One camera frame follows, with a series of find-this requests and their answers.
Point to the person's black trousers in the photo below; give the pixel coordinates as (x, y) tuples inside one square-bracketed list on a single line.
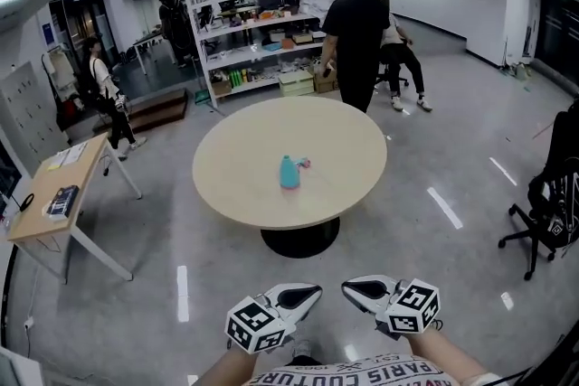
[(303, 360)]

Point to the pale green storage crate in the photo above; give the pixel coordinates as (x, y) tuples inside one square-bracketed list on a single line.
[(296, 83)]

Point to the dark wooden step platform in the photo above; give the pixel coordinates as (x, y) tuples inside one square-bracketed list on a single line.
[(158, 106)]

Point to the small cardboard box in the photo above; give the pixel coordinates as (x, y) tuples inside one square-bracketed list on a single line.
[(221, 88)]

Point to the wooden desk with white legs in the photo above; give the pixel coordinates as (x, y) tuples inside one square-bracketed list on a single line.
[(68, 177)]

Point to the white plastic jug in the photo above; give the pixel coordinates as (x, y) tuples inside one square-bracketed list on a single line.
[(521, 72)]

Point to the black stickered office chair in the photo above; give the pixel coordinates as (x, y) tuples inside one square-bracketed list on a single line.
[(556, 176)]

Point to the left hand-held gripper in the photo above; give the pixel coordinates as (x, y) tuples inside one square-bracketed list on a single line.
[(255, 327)]

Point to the green dustpan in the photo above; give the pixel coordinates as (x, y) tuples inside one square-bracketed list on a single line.
[(201, 97)]

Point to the orange box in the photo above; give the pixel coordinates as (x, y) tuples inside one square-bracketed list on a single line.
[(288, 44)]

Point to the person's white printed shirt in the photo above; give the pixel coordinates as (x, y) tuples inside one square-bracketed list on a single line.
[(362, 373)]

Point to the teal tray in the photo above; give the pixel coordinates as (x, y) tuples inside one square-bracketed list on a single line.
[(272, 47)]

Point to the person's left forearm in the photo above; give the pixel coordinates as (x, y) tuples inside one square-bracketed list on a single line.
[(230, 368)]

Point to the person's grey shoe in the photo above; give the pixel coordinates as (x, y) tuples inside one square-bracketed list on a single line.
[(302, 345)]

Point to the white papers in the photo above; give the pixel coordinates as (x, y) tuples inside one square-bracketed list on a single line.
[(68, 156)]

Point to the green ribbed plastic object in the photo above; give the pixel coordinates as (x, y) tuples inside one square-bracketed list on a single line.
[(237, 79)]

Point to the white shelving unit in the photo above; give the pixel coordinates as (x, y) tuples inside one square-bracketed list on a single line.
[(253, 57)]

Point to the teal spray bottle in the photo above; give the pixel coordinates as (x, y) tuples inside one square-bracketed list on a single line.
[(289, 174)]

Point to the open cardboard box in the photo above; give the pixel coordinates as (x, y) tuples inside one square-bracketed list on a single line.
[(323, 83)]

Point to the white framed table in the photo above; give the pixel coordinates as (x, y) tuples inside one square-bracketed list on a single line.
[(154, 40)]

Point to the person's right forearm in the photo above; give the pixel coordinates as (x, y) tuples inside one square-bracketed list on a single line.
[(445, 352)]

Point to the white power adapter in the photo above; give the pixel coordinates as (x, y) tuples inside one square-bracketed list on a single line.
[(29, 322)]

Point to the grey metal lockers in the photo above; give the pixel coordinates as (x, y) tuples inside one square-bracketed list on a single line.
[(27, 113)]

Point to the dark blue book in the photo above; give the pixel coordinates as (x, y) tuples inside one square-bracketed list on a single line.
[(63, 202)]

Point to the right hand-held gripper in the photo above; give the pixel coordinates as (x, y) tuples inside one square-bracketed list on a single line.
[(414, 307)]

